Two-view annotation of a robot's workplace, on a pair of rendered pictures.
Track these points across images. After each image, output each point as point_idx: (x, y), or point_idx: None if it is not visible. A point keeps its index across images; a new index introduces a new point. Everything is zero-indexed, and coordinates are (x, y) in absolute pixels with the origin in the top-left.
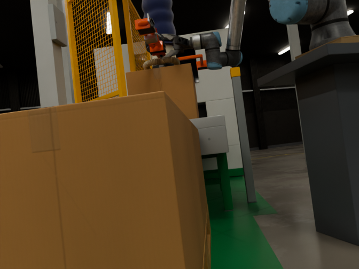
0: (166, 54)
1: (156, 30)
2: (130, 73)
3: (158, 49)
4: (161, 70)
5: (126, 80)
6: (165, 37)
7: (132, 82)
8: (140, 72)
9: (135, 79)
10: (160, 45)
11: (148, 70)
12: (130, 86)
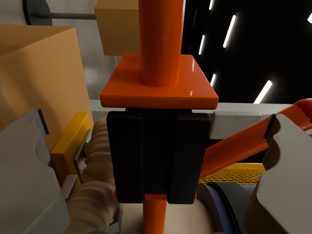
0: (35, 133)
1: (310, 123)
2: (60, 28)
3: (125, 73)
4: None
5: (43, 25)
6: (278, 142)
7: (20, 28)
8: (37, 36)
9: (22, 30)
10: (147, 51)
11: (13, 46)
12: (8, 26)
